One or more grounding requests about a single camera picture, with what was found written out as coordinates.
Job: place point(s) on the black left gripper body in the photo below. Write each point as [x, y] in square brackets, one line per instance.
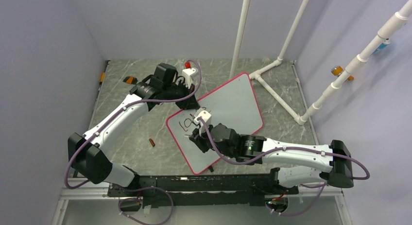
[180, 91]

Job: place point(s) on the pink framed whiteboard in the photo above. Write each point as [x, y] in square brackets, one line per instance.
[233, 104]

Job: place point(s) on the brown marker cap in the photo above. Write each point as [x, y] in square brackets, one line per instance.
[152, 142]

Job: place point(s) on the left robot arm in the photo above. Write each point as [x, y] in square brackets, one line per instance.
[87, 152]

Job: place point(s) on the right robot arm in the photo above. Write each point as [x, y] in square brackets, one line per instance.
[329, 164]

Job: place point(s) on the orange black tool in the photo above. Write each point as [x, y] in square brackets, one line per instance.
[130, 80]

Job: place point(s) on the yellow black screwdriver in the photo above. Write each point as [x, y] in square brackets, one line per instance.
[101, 80]

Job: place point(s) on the white PVC pipe right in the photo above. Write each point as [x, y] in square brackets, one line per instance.
[392, 25]

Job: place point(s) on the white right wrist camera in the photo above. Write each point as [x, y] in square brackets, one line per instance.
[202, 120]

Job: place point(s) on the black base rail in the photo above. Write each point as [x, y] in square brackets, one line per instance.
[204, 190]

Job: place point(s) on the white PVC pipe frame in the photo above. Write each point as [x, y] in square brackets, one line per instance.
[257, 74]

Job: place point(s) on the orange wall knob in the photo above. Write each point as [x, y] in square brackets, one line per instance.
[337, 70]

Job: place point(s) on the blue wall clip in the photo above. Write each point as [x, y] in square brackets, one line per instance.
[385, 43]

